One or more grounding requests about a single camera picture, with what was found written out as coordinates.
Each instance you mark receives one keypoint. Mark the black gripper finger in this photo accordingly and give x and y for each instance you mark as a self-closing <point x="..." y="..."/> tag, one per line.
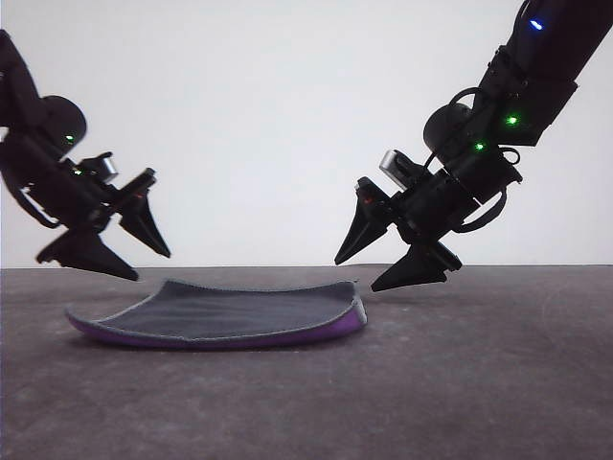
<point x="91" y="254"/>
<point x="143" y="220"/>
<point x="421" y="270"/>
<point x="366" y="225"/>

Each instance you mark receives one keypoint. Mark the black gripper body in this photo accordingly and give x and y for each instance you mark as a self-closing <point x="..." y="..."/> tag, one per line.
<point x="431" y="201"/>
<point x="91" y="206"/>

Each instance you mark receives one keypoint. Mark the purple towel with grey hem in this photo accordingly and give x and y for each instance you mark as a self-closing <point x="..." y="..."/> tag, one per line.
<point x="215" y="316"/>

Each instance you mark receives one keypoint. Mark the grey table cloth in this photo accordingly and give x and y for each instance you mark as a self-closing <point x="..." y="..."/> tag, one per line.
<point x="306" y="393"/>

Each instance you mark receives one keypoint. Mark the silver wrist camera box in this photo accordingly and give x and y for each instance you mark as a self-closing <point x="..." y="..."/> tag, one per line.
<point x="111" y="167"/>
<point x="392" y="163"/>

